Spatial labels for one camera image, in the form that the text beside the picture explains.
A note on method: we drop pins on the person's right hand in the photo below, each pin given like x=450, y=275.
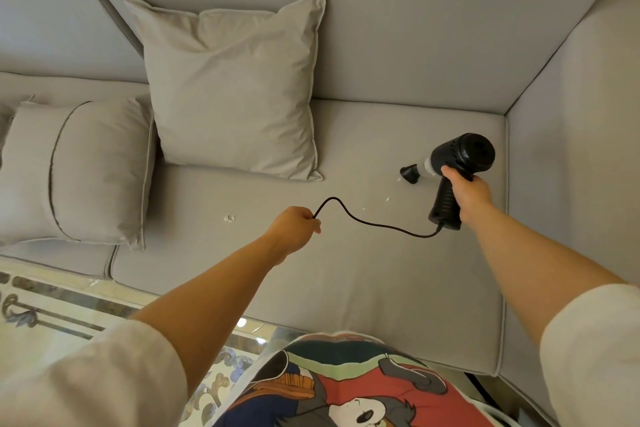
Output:
x=472, y=196

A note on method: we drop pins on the person's left hand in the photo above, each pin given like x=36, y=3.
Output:
x=292, y=231

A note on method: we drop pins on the person's left fingers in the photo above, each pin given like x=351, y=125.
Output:
x=314, y=225

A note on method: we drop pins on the person's right fingers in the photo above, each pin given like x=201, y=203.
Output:
x=450, y=171

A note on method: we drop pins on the black handheld vacuum cleaner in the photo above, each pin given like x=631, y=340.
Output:
x=467, y=151

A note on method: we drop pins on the person's left forearm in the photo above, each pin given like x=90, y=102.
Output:
x=215, y=291

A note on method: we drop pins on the person's right forearm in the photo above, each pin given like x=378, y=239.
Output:
x=530, y=261

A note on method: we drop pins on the grey fabric sofa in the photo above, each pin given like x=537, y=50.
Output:
x=410, y=41

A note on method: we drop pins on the square grey throw pillow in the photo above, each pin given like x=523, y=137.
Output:
x=230, y=91

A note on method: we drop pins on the white cartoon print shirt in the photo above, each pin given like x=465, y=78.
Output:
x=350, y=391

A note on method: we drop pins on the grey pillow with dark piping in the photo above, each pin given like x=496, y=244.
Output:
x=95, y=171

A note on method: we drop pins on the grey cushion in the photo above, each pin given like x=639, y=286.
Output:
x=7, y=116

